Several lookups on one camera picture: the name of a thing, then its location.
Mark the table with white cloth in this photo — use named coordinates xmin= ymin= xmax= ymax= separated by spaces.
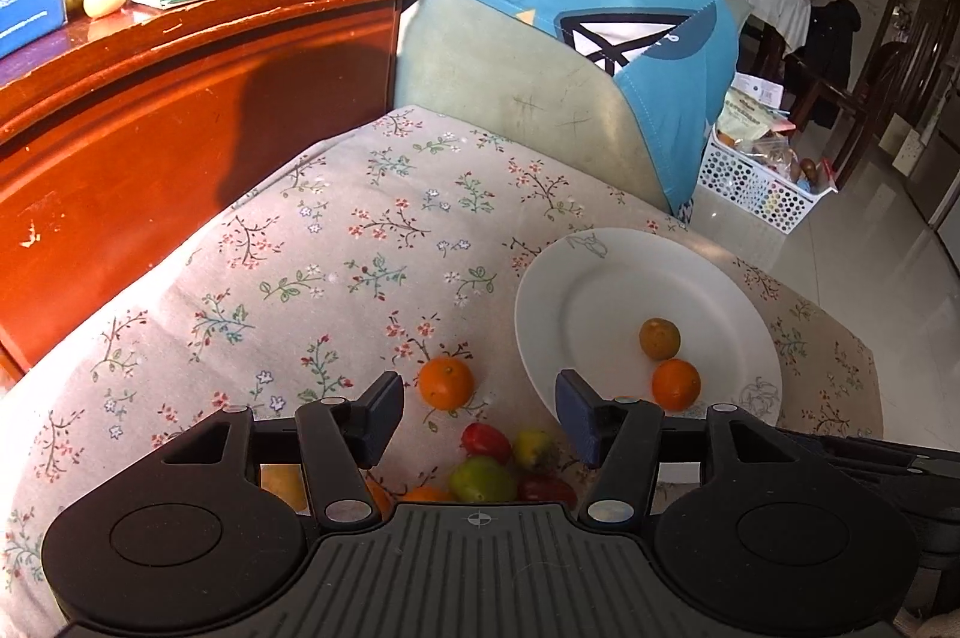
xmin=705 ymin=0 xmax=815 ymax=55

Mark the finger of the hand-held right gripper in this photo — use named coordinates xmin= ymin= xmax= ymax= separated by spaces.
xmin=780 ymin=428 xmax=960 ymax=478

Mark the small orange mandarin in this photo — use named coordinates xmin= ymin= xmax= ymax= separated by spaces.
xmin=365 ymin=471 xmax=395 ymax=520
xmin=418 ymin=356 xmax=476 ymax=413
xmin=651 ymin=358 xmax=702 ymax=413
xmin=259 ymin=464 xmax=308 ymax=513

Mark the red wooden cabinet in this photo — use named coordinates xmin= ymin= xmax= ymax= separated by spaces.
xmin=0 ymin=0 xmax=432 ymax=384

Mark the beige sofa cushion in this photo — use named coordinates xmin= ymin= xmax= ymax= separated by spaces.
xmin=394 ymin=0 xmax=676 ymax=212

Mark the small red plum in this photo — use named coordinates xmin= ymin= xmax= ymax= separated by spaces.
xmin=517 ymin=474 xmax=578 ymax=505
xmin=460 ymin=423 xmax=513 ymax=465

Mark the white plate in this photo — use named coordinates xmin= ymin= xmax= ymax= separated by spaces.
xmin=514 ymin=227 xmax=783 ymax=429

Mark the brown wooden chair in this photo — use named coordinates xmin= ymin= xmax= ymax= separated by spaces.
xmin=784 ymin=42 xmax=912 ymax=189

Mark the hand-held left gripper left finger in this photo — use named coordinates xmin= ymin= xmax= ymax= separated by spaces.
xmin=161 ymin=372 xmax=404 ymax=532

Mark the white perforated basket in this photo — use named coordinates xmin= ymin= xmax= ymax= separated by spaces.
xmin=694 ymin=124 xmax=837 ymax=238

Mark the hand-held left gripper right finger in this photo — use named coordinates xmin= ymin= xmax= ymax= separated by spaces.
xmin=555 ymin=369 xmax=815 ymax=529

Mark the small green mango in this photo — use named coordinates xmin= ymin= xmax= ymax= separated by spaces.
xmin=511 ymin=429 xmax=560 ymax=474

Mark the floral cloth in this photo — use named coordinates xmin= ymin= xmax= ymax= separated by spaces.
xmin=0 ymin=106 xmax=878 ymax=638

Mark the brown round fruit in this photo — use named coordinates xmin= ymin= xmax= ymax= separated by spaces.
xmin=639 ymin=317 xmax=682 ymax=361

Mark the black coat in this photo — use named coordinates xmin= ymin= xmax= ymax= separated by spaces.
xmin=802 ymin=0 xmax=860 ymax=85

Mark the snack bag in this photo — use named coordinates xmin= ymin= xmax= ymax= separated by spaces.
xmin=716 ymin=87 xmax=788 ymax=152

